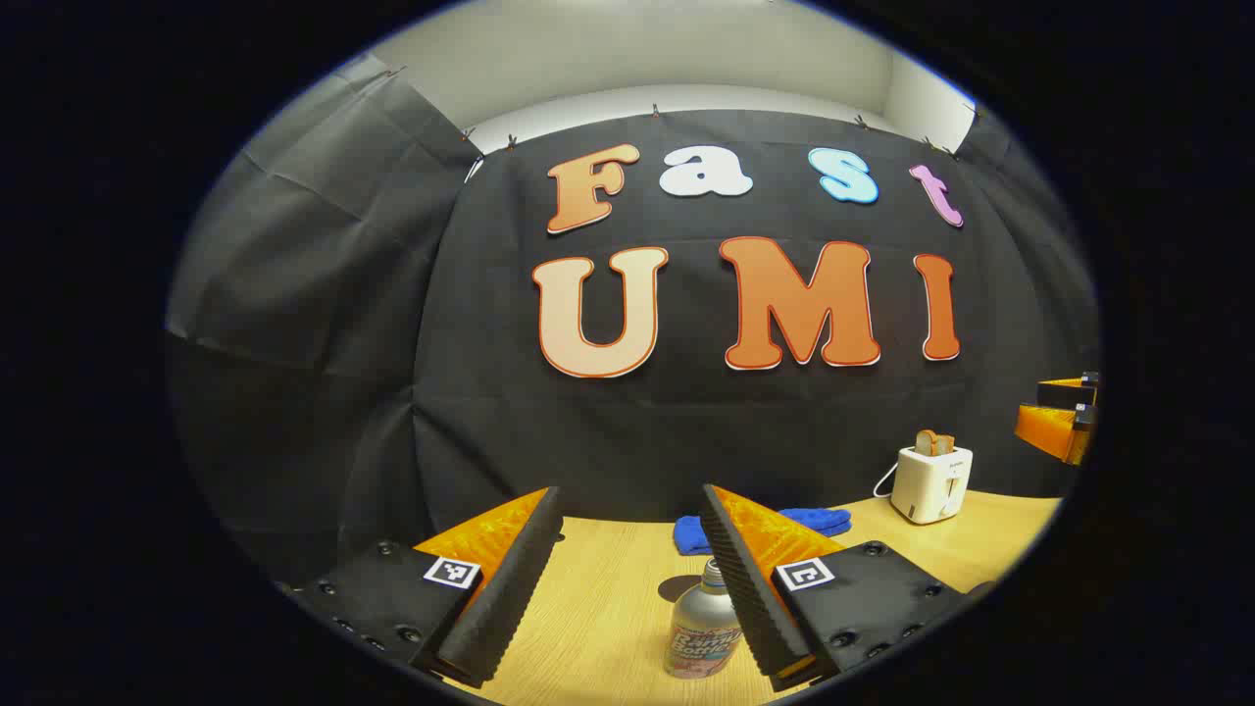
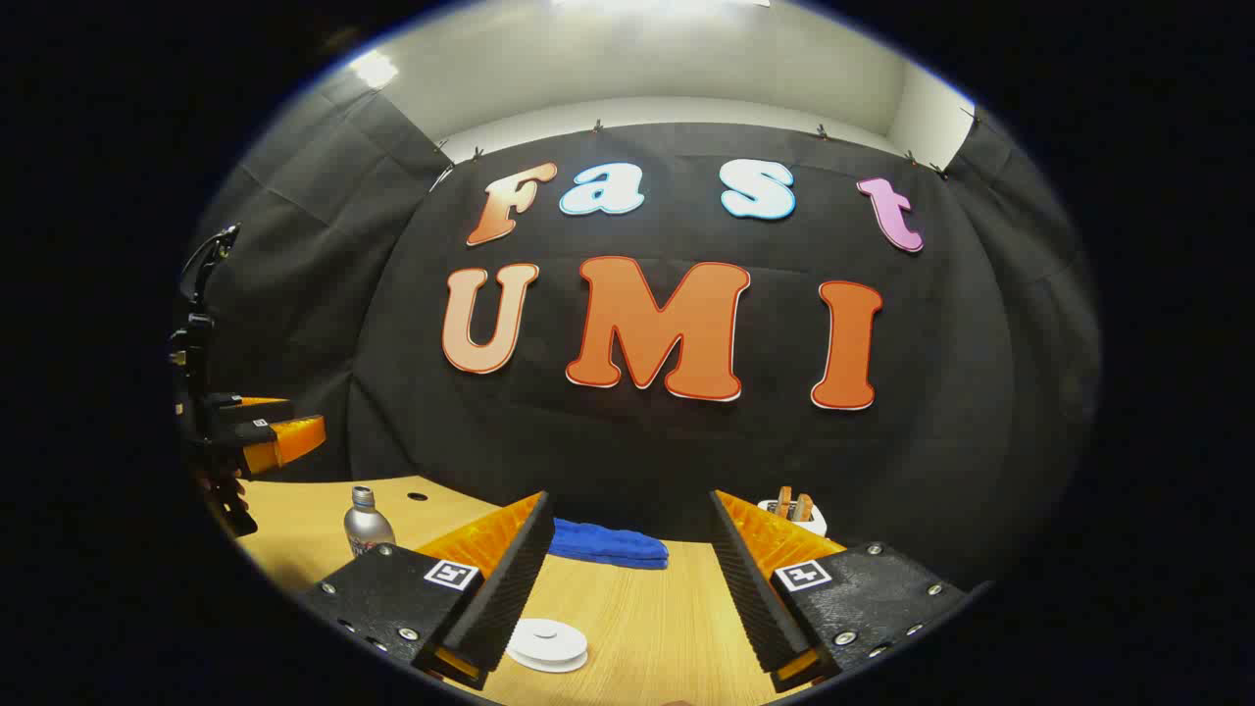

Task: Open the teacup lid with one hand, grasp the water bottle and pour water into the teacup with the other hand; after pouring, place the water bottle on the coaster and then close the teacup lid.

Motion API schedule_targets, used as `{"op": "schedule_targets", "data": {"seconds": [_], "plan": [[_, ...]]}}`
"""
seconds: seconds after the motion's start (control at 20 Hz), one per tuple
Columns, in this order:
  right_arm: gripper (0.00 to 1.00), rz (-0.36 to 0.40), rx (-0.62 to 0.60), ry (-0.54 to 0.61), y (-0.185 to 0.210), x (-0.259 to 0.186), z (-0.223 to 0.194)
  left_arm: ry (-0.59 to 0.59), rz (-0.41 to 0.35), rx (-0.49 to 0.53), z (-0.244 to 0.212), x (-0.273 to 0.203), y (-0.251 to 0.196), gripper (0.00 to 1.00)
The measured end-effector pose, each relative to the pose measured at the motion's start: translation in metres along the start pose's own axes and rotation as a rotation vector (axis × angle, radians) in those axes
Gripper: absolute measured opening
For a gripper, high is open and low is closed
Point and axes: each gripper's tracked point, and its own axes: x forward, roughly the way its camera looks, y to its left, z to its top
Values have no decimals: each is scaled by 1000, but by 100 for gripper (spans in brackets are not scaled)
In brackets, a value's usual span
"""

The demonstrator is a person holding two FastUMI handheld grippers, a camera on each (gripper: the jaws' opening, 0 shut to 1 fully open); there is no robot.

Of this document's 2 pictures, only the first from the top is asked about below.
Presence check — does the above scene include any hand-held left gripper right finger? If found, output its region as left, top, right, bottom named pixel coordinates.
left=698, top=483, right=996, bottom=693

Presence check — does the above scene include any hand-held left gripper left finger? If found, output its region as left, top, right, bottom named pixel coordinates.
left=284, top=485, right=567, bottom=689

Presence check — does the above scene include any silver water bottle red label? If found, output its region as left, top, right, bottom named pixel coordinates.
left=664, top=557, right=743, bottom=680

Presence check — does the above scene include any blue folded towel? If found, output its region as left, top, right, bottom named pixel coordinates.
left=673, top=507, right=852, bottom=557

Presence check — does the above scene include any white toaster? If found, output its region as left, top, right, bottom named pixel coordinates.
left=890, top=446, right=975, bottom=526

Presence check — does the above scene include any black backdrop cloth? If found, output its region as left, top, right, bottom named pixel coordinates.
left=167, top=54, right=1104, bottom=589

